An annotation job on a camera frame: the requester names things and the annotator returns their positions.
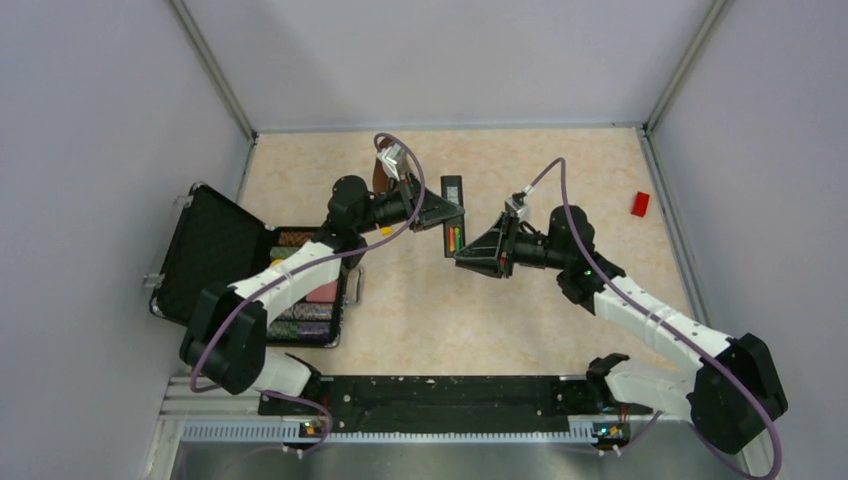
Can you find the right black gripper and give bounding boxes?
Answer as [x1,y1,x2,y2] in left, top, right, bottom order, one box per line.
[455,211,570,278]

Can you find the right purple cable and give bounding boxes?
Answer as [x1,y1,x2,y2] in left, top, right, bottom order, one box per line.
[526,157,784,480]

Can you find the black remote control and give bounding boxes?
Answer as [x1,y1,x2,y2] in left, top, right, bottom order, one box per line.
[440,175,466,258]

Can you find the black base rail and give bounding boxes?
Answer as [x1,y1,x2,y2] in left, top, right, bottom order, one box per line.
[258,374,654,437]

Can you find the red block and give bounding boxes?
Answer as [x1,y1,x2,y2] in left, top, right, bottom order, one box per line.
[631,191,651,218]

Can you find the brown wooden metronome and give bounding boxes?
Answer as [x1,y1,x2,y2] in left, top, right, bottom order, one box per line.
[372,155,398,195]

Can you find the pink card deck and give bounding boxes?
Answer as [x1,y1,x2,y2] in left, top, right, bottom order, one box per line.
[305,281,338,304]

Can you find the black poker chip case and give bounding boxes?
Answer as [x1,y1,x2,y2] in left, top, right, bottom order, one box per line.
[149,182,349,348]

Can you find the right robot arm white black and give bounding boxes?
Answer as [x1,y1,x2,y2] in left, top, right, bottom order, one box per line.
[454,206,788,454]

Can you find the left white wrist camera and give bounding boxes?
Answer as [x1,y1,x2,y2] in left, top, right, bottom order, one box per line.
[376,144,410,181]

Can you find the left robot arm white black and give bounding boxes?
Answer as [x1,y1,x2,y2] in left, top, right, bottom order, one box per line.
[179,175,465,414]

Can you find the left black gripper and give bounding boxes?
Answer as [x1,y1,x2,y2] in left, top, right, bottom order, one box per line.
[356,171,466,235]

